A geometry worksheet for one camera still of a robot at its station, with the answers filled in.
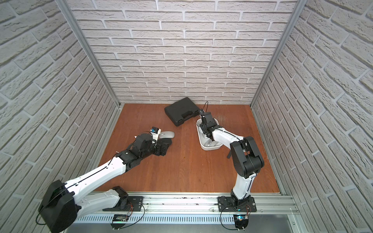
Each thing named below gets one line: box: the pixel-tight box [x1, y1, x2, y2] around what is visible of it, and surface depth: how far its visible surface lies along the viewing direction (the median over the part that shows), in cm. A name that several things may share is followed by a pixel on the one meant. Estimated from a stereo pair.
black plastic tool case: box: [164, 97, 201, 127], surface depth 112 cm
